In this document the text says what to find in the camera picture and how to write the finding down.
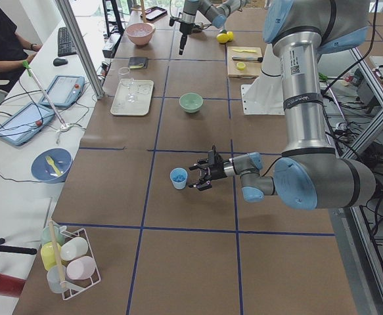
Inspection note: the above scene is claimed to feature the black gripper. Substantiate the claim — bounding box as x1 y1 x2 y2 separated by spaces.
179 22 193 55
188 145 227 191

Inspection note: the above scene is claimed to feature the light blue cup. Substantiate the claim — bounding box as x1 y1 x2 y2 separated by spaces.
169 167 188 190

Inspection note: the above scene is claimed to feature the green bowl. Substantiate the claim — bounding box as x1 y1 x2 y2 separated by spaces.
179 93 203 114

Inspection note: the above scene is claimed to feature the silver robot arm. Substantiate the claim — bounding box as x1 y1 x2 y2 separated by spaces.
194 1 376 210
171 0 250 55

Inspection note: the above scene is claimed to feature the pink bowl with ice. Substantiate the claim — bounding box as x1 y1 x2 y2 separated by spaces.
125 22 156 46

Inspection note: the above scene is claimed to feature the blue bowl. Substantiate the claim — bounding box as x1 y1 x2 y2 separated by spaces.
31 148 72 184

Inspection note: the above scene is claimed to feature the yellow lemon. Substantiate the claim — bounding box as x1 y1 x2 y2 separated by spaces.
227 31 234 41
216 33 229 44

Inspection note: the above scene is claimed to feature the grey folded cloth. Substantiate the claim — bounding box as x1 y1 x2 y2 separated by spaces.
128 56 148 70

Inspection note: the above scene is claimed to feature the half lemon slice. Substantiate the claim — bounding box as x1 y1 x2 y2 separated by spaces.
236 62 246 71

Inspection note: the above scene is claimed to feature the clear wine glass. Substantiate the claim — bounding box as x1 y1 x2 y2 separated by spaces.
118 66 136 103

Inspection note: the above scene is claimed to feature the steel muddler black tip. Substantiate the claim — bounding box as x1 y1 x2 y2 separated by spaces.
232 56 263 63

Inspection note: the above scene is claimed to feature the cream bear tray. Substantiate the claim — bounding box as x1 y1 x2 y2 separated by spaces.
110 79 154 116

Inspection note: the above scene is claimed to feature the yellow plastic knife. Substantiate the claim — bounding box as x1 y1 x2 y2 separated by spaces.
232 49 258 54

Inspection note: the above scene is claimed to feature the wooden cutting board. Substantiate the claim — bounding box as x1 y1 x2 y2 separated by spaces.
227 47 263 78

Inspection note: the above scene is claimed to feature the black keyboard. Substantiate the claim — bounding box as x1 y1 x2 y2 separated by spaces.
57 27 77 57

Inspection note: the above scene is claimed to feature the black computer mouse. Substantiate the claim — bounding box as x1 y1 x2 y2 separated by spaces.
53 58 68 67

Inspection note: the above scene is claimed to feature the blue teach pendant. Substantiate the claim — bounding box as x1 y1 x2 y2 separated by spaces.
0 102 55 146
46 75 85 108

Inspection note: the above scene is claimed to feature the white cup on rack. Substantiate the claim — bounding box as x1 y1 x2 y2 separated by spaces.
60 237 89 261

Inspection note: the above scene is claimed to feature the pink cup on rack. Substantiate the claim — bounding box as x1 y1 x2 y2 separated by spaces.
66 256 96 280

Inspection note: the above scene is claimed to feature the yellow plastic fork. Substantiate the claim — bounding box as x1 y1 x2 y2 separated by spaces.
45 156 62 177

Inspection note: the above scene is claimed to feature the green cup on rack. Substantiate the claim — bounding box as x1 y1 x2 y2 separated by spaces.
40 224 66 247

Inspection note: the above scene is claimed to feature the yellow cup on rack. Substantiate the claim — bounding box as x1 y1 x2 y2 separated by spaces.
40 241 56 271

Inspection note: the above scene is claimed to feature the seated person black shirt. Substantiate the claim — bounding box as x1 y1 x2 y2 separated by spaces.
0 8 42 92

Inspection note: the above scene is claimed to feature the clear cup on rack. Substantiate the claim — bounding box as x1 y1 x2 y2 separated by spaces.
47 265 68 293

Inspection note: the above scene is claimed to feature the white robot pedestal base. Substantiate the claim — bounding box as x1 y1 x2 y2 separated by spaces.
241 44 284 116

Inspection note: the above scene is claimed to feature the aluminium frame post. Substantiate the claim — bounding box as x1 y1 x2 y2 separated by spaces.
55 0 104 100

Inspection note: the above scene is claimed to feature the white wire cup rack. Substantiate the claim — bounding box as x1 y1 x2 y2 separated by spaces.
46 220 102 301

